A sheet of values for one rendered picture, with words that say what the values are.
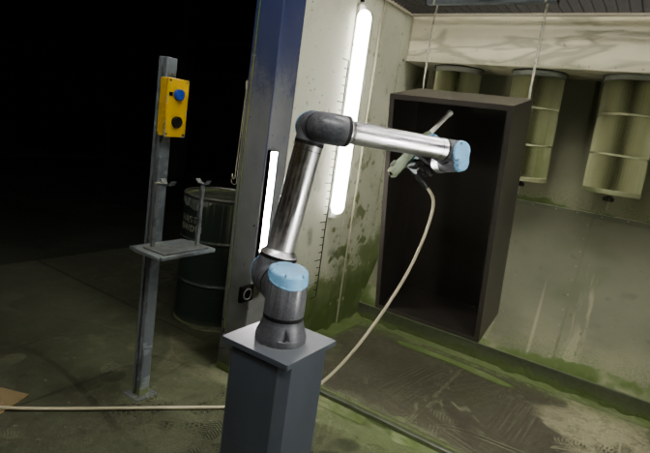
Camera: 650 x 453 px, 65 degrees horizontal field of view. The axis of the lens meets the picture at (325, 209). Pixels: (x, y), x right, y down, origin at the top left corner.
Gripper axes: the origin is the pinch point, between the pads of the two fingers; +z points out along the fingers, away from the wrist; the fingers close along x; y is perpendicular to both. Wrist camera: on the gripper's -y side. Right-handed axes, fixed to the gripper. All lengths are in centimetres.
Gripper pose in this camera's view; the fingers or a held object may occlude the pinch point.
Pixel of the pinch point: (408, 162)
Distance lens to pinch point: 255.4
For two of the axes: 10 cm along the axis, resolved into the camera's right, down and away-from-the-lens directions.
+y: 6.0, 7.2, 3.4
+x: 6.5, -6.9, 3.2
